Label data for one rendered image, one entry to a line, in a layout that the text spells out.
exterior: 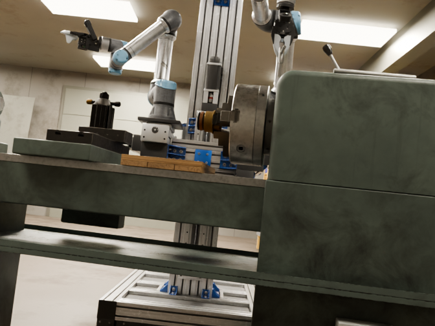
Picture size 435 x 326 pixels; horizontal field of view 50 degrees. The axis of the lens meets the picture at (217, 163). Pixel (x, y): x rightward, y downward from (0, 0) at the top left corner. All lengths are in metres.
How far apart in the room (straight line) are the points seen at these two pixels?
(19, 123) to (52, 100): 0.85
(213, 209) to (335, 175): 0.44
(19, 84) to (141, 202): 9.71
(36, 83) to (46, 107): 0.59
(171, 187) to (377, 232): 0.72
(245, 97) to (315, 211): 0.49
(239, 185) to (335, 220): 0.35
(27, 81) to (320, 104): 9.96
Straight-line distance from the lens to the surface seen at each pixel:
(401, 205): 1.65
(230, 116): 1.73
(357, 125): 1.65
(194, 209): 1.68
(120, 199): 1.75
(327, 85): 1.66
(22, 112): 10.86
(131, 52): 2.59
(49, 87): 11.07
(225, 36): 2.83
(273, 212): 1.60
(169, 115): 2.54
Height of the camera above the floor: 0.78
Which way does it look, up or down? 4 degrees up
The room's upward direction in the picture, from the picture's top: 6 degrees clockwise
